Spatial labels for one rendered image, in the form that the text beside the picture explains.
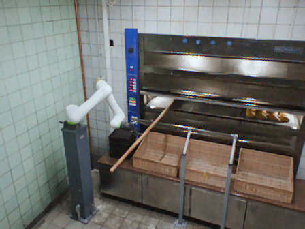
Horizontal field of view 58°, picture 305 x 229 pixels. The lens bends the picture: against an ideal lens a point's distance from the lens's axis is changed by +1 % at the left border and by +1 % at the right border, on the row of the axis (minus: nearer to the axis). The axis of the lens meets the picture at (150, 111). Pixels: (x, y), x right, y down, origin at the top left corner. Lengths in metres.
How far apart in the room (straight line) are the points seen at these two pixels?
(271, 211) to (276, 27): 1.84
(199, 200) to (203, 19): 1.98
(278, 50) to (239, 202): 1.61
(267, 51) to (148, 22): 1.32
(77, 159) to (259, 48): 2.25
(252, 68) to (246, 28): 0.42
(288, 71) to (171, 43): 1.26
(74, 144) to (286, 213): 2.27
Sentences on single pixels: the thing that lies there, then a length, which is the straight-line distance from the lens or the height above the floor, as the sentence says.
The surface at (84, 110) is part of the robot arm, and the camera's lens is 2.81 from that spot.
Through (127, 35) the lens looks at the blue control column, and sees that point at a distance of 3.40.
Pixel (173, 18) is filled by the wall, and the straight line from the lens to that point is 3.20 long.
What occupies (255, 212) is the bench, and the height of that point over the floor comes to 0.40.
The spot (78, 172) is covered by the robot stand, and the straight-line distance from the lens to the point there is 3.25.
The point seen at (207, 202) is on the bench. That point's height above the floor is 0.38.
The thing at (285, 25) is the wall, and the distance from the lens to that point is 3.07.
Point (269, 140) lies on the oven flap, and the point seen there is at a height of 0.99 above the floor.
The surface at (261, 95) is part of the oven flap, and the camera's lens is 3.21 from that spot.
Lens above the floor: 2.52
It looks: 23 degrees down
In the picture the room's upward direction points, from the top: straight up
